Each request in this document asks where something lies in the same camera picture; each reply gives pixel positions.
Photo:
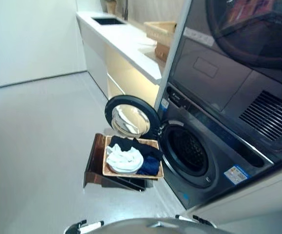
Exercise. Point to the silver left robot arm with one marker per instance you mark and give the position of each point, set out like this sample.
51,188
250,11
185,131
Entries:
84,227

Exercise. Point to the navy blue garment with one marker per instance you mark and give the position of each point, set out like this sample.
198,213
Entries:
150,166

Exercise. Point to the beige vase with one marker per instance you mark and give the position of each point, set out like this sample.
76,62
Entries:
111,6

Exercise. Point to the wooden laundry basket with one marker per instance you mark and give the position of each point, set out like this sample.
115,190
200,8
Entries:
108,156

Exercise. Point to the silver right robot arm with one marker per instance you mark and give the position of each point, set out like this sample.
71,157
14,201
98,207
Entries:
194,219

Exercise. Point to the white garment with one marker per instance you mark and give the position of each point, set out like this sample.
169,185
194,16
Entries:
124,159

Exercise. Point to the light woven storage basket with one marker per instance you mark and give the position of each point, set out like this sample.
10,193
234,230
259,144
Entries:
159,30

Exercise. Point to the round washing machine door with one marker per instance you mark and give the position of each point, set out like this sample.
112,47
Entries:
132,118

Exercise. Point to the dark brown wooden stand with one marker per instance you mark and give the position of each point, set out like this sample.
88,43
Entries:
95,161

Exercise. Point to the dark grey washing machine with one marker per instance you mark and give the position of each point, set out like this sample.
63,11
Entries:
218,168

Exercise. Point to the black inset sink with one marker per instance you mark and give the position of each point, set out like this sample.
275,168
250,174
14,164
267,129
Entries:
108,20

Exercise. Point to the dark grey stacked dryer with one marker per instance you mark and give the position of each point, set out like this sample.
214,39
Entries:
231,61

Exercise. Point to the dark faucet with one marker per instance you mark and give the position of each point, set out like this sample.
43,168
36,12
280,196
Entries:
124,9

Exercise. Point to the white counter cabinet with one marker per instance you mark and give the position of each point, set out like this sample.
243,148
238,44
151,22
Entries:
121,48

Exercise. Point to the grey robot torso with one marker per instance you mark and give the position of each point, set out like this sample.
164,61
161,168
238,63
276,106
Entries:
145,226

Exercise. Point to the black garment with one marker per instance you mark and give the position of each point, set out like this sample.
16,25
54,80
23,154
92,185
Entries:
140,146

